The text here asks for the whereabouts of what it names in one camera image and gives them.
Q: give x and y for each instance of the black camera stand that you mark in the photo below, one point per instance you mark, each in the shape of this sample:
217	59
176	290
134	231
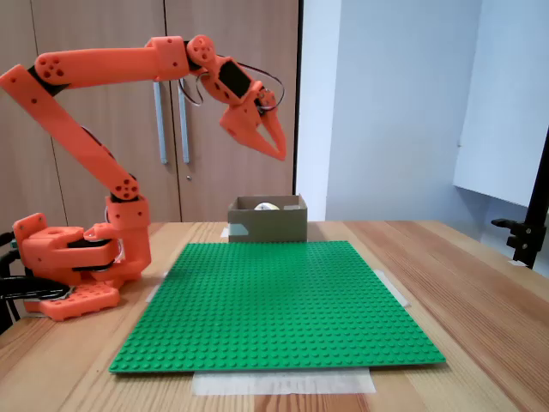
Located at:
523	244

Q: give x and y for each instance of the brown cardboard box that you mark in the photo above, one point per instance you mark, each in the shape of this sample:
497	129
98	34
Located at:
266	227

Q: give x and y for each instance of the masking tape strip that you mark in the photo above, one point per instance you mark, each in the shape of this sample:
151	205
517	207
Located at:
279	384
396	292
154	296

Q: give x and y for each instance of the white wall panel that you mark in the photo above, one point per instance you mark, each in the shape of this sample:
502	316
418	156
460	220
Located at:
506	107

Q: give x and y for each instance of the yellow black white ball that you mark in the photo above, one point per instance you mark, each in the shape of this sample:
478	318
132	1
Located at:
266	207

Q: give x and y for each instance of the wooden cabinet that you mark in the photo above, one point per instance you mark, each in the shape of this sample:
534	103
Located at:
236	26

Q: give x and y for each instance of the green studded baseplate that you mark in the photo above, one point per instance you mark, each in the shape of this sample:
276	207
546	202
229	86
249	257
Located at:
279	322

